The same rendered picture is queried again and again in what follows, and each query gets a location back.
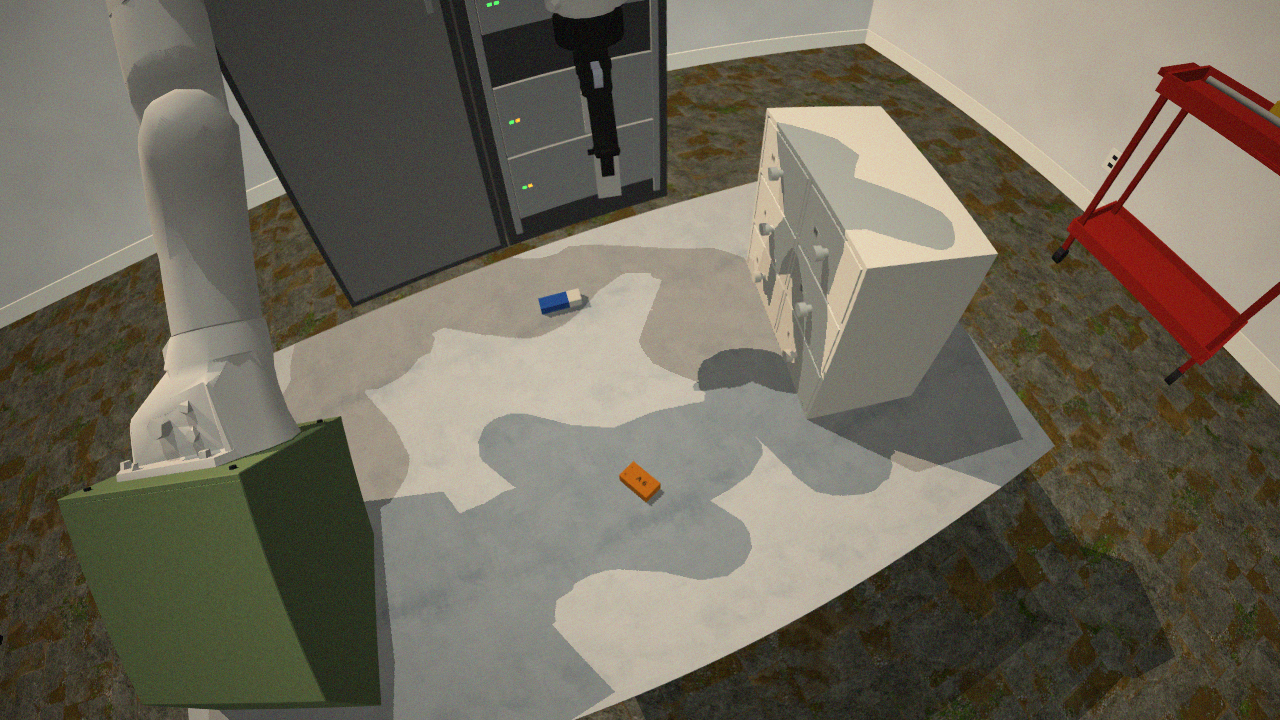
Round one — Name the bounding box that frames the blue and white eraser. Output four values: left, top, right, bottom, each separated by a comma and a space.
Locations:
538, 288, 582, 314

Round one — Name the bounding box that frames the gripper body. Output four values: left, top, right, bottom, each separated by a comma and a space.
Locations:
552, 6, 625, 74

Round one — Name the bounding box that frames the orange rectangular block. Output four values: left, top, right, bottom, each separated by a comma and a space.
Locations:
620, 462, 660, 502

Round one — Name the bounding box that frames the cream small chest of drawers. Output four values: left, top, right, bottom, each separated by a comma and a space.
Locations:
746, 106, 998, 419

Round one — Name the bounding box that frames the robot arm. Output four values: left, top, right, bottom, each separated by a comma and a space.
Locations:
106, 0, 301, 482

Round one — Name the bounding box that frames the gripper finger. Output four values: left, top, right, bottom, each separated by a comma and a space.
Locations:
575, 56, 622, 199
573, 47, 608, 133

